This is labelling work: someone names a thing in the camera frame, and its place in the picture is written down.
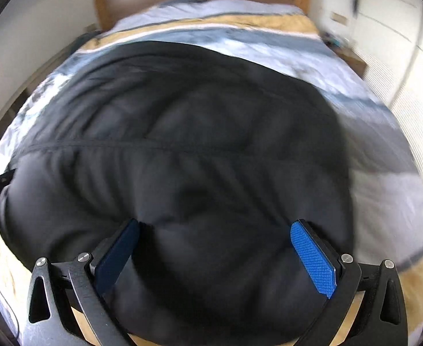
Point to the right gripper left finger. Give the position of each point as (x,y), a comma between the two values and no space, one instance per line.
(88,277)

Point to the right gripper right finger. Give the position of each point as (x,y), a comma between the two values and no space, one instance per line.
(381,318)

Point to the black puffy down jacket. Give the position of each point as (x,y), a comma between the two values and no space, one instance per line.
(215,157)

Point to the striped blue yellow duvet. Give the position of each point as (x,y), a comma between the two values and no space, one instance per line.
(387,190)

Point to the teal cloth beside bed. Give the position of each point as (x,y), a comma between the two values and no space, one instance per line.
(81,40)

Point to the wooden nightstand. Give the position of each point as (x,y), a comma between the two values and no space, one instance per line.
(342,49)

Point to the white sliding wardrobe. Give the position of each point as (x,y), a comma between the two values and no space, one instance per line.
(389,33)

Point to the blue pillow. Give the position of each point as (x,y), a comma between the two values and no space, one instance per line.
(172,2)

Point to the beige wall switch plate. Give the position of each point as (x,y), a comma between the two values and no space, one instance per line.
(338,18)

